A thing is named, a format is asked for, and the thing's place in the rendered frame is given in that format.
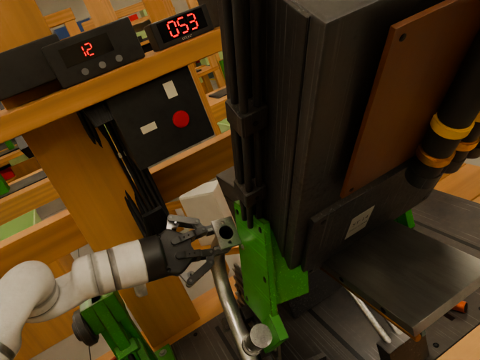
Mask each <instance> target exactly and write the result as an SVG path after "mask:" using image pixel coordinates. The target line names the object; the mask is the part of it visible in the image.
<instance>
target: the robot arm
mask: <svg viewBox="0 0 480 360"><path fill-rule="evenodd" d="M166 223H167V225H166V229H165V230H163V231H162V232H161V233H160V234H156V235H153V236H148V237H145V238H142V239H137V240H134V241H129V242H126V243H123V244H119V245H117V246H114V247H112V248H110V249H105V250H103V251H98V252H94V253H92V254H87V255H84V256H80V257H79V258H77V259H75V260H74V262H73V264H72V266H71V271H70V272H69V273H67V274H64V275H63V276H60V277H58V278H56V279H55V278H54V275H53V273H52V271H51V269H50V268H49V267H48V266H47V265H46V264H45V263H43V262H40V261H25V262H22V263H20V264H18V265H16V266H15V267H13V268H12V269H10V270H9V271H8V272H7V273H6V274H4V276H3V277H2V278H1V279H0V360H14V358H15V357H16V355H17V354H18V352H19V349H20V348H21V343H22V340H21V331H22V329H23V327H24V324H25V323H32V324H33V323H40V322H44V321H48V320H51V319H54V318H56V317H58V316H60V315H62V314H64V313H66V312H68V311H69V310H71V309H73V308H75V307H77V306H78V305H80V304H82V303H84V302H85V301H87V300H89V299H91V298H94V297H97V296H101V295H104V294H108V293H111V292H113V291H116V290H117V291H118V290H121V289H129V288H132V287H133V288H134V291H135V294H136V296H137V297H139V298H140V297H143V296H146V295H148V292H147V288H146V283H149V282H151V281H156V280H158V279H162V278H164V277H168V276H180V277H181V278H182V279H183V280H184V281H185V282H186V287H188V288H190V287H192V286H193V285H194V284H195V283H196V282H197V281H198V280H199V279H200V278H201V277H202V276H203V275H204V274H205V273H206V272H208V271H209V270H210V269H211V268H212V266H213V265H214V257H215V256H219V255H222V254H227V253H228V252H230V250H231V248H228V249H224V250H220V248H219V246H214V247H213V248H212V249H202V250H201V249H196V250H194V249H193V247H192V246H191V242H193V241H195V240H197V239H199V238H201V237H203V236H211V235H213V234H214V231H213V229H212V226H211V225H209V226H203V225H202V224H201V222H200V220H199V219H197V218H191V217H187V216H177V215H173V214H169V215H168V216H167V220H166ZM178 227H184V228H189V229H195V230H191V231H188V232H186V233H184V234H183V233H180V232H177V231H174V230H172V229H177V228H178ZM205 259H206V263H205V264H204V265H202V266H201V267H200V268H199V269H198V270H197V271H195V272H193V271H190V272H185V270H186V269H187V267H188V266H189V264H190V263H191V262H196V261H201V260H205Z"/></svg>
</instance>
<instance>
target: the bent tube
mask: <svg viewBox="0 0 480 360"><path fill-rule="evenodd" d="M221 222H223V223H224V224H221ZM211 226H212V229H213V231H214V234H215V237H214V240H213V241H212V243H211V249H212V248H213V247H214V246H219V248H220V250H224V249H228V248H231V247H234V246H238V245H241V239H240V238H239V234H238V232H237V230H236V227H235V224H234V221H233V219H232V217H231V216H228V217H226V218H222V219H217V220H215V221H211ZM229 242H231V244H229ZM211 272H212V276H213V279H214V284H215V287H216V291H217V294H218V296H219V299H220V302H221V305H222V307H223V310H224V313H225V315H226V319H227V321H228V323H229V327H230V329H231V332H232V335H233V337H234V341H235V343H236V346H237V349H238V350H239V354H240V357H241V360H259V358H258V356H248V355H247V354H245V353H244V351H243V349H242V345H241V344H242V341H243V339H244V337H245V336H246V335H247V334H248V330H247V328H246V324H245V323H244V320H243V317H242V315H241V312H240V310H239V307H238V304H237V302H236V299H235V297H234V293H233V291H232V289H231V285H230V283H229V278H228V275H227V272H226V264H225V254H222V255H219V256H215V257H214V265H213V266H212V268H211Z"/></svg>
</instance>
